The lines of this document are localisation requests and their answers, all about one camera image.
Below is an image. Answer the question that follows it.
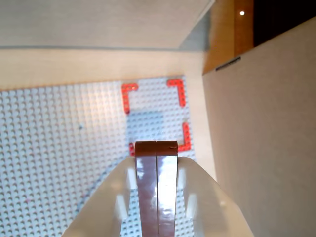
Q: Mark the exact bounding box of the brown lego technic beam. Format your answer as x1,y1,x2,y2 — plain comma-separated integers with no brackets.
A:
134,140,179,237

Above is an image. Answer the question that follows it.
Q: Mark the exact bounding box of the wide cardboard box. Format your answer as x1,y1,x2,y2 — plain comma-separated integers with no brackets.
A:
201,16,316,237

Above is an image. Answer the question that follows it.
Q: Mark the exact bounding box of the grey lego baseplate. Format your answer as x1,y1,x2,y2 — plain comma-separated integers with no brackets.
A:
0,75,196,237

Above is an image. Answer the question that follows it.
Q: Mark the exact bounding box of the plain cardboard box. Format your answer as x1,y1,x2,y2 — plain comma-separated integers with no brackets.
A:
0,0,215,50

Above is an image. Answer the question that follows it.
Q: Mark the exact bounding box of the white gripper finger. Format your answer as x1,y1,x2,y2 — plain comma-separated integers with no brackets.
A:
176,158,255,237
64,158,137,237

